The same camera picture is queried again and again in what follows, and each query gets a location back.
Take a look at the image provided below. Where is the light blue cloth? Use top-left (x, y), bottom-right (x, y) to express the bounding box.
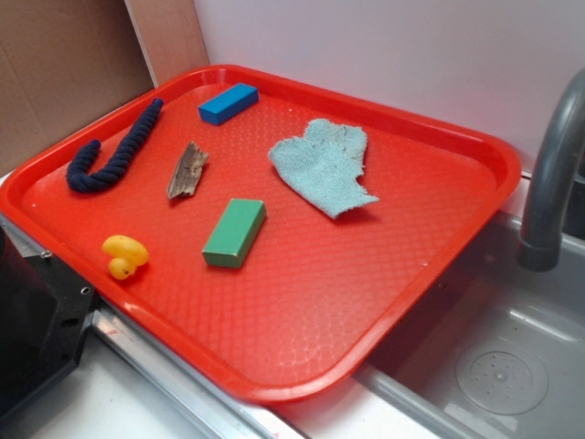
top-left (268, 119), bottom-right (378, 220)

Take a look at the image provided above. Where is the green wooden block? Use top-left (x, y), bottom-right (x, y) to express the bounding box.
top-left (202, 198), bottom-right (267, 269)

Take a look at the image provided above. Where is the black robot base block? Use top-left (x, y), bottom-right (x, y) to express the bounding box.
top-left (1, 231), bottom-right (96, 422)

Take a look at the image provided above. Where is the red plastic tray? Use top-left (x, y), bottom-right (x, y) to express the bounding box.
top-left (1, 66), bottom-right (521, 403)

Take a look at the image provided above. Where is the brown wood bark piece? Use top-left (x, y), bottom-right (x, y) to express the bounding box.
top-left (166, 142), bottom-right (209, 199)

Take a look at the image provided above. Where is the blue wooden block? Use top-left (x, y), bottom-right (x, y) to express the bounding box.
top-left (198, 83), bottom-right (260, 126)

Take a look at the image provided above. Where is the yellow rubber duck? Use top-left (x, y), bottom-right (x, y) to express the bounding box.
top-left (101, 235), bottom-right (150, 280)

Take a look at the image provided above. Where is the light wooden board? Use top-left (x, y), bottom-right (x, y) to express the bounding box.
top-left (124, 0), bottom-right (209, 87)

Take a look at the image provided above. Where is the grey plastic sink basin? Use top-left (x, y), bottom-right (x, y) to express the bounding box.
top-left (356, 213), bottom-right (584, 438)

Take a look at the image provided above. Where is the grey faucet spout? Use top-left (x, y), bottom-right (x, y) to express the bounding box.
top-left (516, 70), bottom-right (584, 272)

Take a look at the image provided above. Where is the brown cardboard panel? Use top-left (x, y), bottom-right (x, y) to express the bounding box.
top-left (1, 1), bottom-right (153, 175)

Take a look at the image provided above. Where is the navy blue rope piece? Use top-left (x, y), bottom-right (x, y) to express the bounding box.
top-left (66, 97), bottom-right (165, 195)

